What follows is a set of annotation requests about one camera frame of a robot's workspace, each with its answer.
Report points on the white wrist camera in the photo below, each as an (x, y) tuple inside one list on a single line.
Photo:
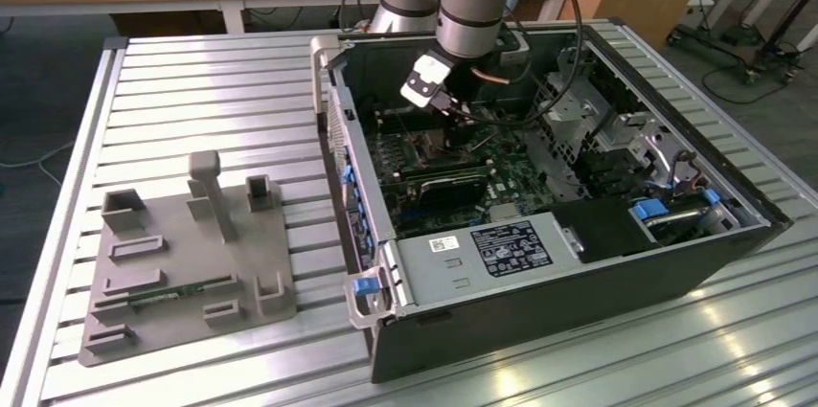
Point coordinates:
[(425, 83)]

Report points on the black graphics card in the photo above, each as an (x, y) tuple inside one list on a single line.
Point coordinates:
[(450, 191)]

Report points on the black open PC case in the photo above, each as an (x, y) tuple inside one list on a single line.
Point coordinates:
[(576, 321)]

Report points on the wheeled equipment stand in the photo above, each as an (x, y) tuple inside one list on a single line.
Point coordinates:
[(732, 36)]

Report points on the blue case latch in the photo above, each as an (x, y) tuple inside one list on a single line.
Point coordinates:
[(365, 287)]

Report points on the grey parts rack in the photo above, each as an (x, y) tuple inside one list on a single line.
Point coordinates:
[(186, 254)]

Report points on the blue disk carrier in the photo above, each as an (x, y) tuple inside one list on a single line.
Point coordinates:
[(647, 211)]

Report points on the green RAM stick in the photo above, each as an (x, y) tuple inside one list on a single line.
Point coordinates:
[(441, 171), (166, 293)]

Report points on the CPU socket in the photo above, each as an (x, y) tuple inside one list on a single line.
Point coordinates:
[(425, 148)]

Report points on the black plastic shroud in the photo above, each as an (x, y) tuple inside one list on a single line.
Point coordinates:
[(601, 230)]

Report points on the grey power supply unit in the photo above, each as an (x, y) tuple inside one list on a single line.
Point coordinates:
[(441, 273)]

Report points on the green motherboard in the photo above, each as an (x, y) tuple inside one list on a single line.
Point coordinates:
[(512, 177)]

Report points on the metal drive cage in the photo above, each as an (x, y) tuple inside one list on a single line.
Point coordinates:
[(569, 105)]

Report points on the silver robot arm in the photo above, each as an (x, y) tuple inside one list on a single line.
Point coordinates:
[(470, 0)]

